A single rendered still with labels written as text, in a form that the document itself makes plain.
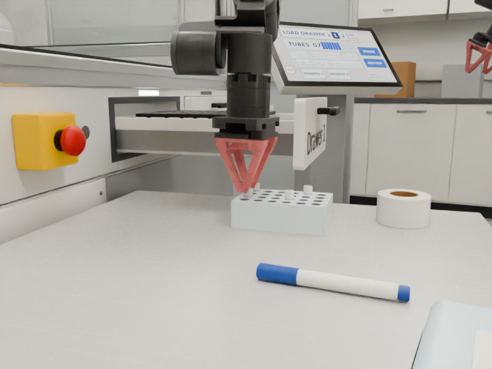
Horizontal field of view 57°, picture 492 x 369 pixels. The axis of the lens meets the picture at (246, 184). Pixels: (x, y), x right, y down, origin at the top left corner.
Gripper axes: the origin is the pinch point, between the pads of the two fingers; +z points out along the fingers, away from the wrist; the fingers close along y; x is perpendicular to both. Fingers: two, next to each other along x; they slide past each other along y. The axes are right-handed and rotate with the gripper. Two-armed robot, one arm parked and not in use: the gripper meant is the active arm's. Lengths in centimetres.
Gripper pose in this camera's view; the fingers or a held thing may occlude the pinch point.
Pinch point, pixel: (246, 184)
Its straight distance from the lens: 61.9
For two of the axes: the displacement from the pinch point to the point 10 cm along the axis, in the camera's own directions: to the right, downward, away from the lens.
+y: -3.0, 1.7, -9.4
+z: -0.3, 9.8, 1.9
